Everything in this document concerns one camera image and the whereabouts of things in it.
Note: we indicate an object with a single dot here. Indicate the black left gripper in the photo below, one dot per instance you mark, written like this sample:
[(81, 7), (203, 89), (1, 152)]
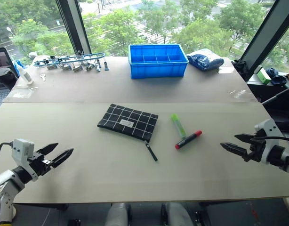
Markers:
[(41, 166)]

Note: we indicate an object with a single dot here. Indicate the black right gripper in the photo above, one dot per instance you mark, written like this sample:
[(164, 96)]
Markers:
[(257, 150)]

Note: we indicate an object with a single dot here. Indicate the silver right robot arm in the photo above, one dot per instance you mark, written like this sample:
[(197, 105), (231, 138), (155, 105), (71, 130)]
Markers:
[(282, 156)]

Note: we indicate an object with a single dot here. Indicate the black grid pencil pouch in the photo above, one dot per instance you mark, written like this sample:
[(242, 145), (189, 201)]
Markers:
[(128, 121)]

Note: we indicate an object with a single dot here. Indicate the red black marker pen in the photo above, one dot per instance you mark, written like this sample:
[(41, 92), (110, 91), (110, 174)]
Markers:
[(188, 139)]

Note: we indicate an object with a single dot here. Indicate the green highlighter pen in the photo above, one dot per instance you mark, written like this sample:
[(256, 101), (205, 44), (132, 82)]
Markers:
[(178, 126)]

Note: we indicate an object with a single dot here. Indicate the green white small box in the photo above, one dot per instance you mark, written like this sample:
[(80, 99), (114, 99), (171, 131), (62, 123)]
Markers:
[(263, 76)]

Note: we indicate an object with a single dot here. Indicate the black bag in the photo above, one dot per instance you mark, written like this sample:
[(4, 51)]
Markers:
[(239, 69)]

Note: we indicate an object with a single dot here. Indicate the dark blue cloth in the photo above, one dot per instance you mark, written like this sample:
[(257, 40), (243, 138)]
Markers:
[(277, 76)]

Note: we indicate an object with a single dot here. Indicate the white glue bottle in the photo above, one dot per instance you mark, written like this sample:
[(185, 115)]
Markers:
[(24, 75)]

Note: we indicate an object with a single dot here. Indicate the grey rounded shape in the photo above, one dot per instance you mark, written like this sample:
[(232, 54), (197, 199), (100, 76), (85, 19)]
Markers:
[(178, 214), (117, 214)]

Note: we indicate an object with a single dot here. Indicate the blue plastic bag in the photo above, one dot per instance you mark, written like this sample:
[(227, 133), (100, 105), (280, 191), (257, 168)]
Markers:
[(205, 61)]

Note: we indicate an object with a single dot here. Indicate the blue clip drying hanger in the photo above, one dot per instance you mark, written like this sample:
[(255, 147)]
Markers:
[(71, 62)]

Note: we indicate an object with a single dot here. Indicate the blue plastic divided bin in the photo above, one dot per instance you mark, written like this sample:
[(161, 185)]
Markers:
[(156, 68)]

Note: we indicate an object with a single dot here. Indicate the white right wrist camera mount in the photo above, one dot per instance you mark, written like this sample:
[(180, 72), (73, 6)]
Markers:
[(269, 128)]

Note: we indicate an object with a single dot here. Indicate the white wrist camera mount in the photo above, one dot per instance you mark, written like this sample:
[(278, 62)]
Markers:
[(269, 128), (21, 148)]

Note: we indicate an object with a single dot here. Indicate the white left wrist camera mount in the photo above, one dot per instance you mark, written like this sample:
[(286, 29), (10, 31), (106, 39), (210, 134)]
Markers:
[(21, 148)]

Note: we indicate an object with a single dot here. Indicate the black window frame post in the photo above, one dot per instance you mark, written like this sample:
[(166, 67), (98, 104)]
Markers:
[(264, 35), (75, 26)]

